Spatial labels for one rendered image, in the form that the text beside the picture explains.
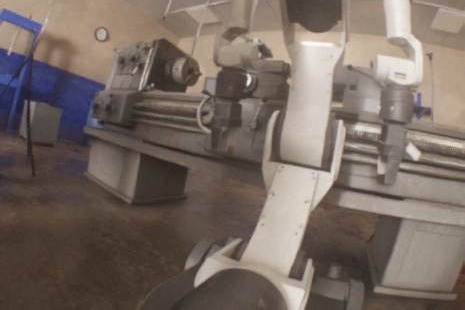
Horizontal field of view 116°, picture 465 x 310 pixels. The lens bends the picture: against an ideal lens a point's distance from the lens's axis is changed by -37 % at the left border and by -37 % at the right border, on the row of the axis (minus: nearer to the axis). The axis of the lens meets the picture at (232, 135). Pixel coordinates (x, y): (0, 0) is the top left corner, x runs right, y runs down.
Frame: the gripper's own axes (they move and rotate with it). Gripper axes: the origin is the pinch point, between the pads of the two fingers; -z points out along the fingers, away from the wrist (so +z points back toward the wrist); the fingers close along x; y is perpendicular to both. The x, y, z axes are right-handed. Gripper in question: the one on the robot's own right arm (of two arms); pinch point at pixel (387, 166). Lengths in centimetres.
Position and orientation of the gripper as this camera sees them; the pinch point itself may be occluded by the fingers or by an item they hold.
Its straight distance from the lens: 59.8
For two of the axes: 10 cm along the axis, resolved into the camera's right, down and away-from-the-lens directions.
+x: 4.3, -0.6, 9.0
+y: -8.9, -1.6, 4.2
